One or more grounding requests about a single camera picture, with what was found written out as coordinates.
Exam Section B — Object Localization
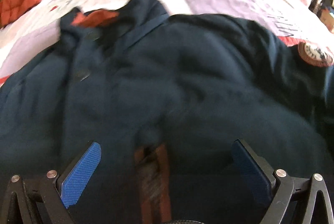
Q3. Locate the navy blue padded coat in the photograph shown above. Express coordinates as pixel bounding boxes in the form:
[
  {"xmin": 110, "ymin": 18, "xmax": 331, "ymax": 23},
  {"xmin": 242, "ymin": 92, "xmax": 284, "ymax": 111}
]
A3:
[{"xmin": 1, "ymin": 0, "xmax": 333, "ymax": 223}]

